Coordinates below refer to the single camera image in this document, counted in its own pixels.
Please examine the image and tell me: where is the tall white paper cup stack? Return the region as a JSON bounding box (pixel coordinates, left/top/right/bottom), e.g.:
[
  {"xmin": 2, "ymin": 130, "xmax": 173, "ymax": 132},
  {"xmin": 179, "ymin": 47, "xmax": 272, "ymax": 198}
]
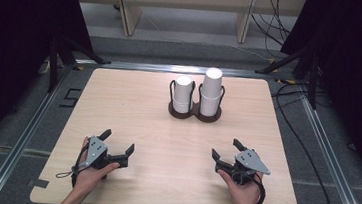
[{"xmin": 198, "ymin": 66, "xmax": 225, "ymax": 119}]

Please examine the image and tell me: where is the metal floor rail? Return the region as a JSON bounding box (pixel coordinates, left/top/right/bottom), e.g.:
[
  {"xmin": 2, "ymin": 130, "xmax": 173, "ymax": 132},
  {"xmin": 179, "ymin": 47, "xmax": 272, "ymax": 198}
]
[
  {"xmin": 288, "ymin": 89, "xmax": 362, "ymax": 204},
  {"xmin": 0, "ymin": 53, "xmax": 77, "ymax": 204}
]

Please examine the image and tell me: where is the grey tape strip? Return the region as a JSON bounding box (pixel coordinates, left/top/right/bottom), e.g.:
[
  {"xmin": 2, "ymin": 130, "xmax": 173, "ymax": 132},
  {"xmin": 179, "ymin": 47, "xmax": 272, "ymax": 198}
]
[{"xmin": 27, "ymin": 178, "xmax": 51, "ymax": 190}]

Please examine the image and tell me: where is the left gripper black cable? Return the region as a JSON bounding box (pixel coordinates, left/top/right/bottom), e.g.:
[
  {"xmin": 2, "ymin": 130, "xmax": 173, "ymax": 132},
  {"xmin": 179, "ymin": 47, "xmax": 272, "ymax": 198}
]
[{"xmin": 54, "ymin": 144, "xmax": 89, "ymax": 188}]

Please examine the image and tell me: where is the black tape floor mark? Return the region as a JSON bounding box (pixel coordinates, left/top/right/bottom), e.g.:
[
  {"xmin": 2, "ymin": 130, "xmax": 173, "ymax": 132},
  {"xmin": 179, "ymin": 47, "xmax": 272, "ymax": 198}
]
[{"xmin": 59, "ymin": 86, "xmax": 83, "ymax": 109}]

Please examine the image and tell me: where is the black curtain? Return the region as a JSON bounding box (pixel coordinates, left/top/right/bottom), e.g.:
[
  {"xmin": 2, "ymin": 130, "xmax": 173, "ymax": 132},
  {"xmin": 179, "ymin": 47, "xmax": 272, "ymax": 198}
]
[
  {"xmin": 0, "ymin": 0, "xmax": 99, "ymax": 181},
  {"xmin": 266, "ymin": 0, "xmax": 362, "ymax": 198}
]

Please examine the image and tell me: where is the person's left hand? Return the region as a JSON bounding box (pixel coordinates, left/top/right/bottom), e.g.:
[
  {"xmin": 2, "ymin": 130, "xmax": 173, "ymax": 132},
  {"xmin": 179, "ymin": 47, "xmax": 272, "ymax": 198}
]
[{"xmin": 73, "ymin": 135, "xmax": 123, "ymax": 197}]

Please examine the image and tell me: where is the dark double cup holder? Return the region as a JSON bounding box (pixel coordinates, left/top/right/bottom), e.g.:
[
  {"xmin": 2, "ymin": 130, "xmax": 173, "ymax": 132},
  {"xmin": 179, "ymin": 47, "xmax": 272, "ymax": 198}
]
[{"xmin": 165, "ymin": 78, "xmax": 227, "ymax": 125}]

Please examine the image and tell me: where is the long black floor cable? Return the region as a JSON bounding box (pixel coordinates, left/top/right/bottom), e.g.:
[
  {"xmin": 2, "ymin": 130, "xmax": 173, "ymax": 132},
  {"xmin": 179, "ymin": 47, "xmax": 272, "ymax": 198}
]
[{"xmin": 261, "ymin": 79, "xmax": 348, "ymax": 204}]

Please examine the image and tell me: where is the person's right hand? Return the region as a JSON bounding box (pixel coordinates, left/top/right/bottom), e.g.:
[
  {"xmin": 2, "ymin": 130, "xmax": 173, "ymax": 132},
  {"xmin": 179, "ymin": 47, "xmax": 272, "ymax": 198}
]
[{"xmin": 213, "ymin": 169, "xmax": 265, "ymax": 204}]

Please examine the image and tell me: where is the black tripod stand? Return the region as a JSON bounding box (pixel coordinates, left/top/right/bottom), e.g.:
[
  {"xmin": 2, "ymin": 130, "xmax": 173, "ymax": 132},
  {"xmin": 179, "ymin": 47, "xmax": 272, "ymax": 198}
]
[
  {"xmin": 251, "ymin": 38, "xmax": 324, "ymax": 111},
  {"xmin": 43, "ymin": 32, "xmax": 114, "ymax": 99}
]

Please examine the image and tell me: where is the short white paper cup stack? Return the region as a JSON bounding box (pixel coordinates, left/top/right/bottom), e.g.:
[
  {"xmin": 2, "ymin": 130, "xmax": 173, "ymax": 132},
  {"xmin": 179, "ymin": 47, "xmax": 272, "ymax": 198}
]
[{"xmin": 171, "ymin": 74, "xmax": 195, "ymax": 115}]

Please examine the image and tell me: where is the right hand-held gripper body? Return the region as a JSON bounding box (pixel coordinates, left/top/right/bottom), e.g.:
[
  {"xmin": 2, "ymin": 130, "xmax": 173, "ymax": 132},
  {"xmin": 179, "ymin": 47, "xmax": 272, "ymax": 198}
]
[{"xmin": 213, "ymin": 146, "xmax": 274, "ymax": 189}]

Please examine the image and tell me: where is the thin white floor cable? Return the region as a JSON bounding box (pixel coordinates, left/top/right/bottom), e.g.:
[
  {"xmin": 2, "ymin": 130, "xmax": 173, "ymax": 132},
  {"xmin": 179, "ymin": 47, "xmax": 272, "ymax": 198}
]
[{"xmin": 229, "ymin": 45, "xmax": 272, "ymax": 62}]

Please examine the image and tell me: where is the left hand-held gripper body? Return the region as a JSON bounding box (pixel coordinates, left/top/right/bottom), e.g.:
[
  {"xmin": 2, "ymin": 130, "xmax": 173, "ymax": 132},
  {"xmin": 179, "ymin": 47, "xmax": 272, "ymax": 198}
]
[{"xmin": 78, "ymin": 134, "xmax": 132, "ymax": 175}]

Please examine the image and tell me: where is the bundle of black cables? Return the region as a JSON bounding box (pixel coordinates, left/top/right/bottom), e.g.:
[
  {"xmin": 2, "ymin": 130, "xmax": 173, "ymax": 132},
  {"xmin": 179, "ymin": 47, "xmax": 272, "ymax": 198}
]
[{"xmin": 247, "ymin": 0, "xmax": 295, "ymax": 60}]

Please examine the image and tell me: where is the light wooden desk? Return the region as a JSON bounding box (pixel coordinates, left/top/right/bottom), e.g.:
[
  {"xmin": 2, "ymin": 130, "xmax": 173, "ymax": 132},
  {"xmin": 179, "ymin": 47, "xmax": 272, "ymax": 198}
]
[{"xmin": 65, "ymin": 0, "xmax": 308, "ymax": 53}]

